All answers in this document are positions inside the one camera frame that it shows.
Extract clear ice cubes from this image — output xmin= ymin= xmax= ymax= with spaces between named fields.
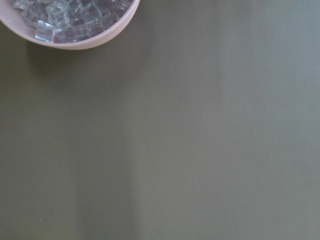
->
xmin=9 ymin=0 xmax=133 ymax=44

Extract pink bowl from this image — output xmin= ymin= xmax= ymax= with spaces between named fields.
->
xmin=0 ymin=0 xmax=140 ymax=50

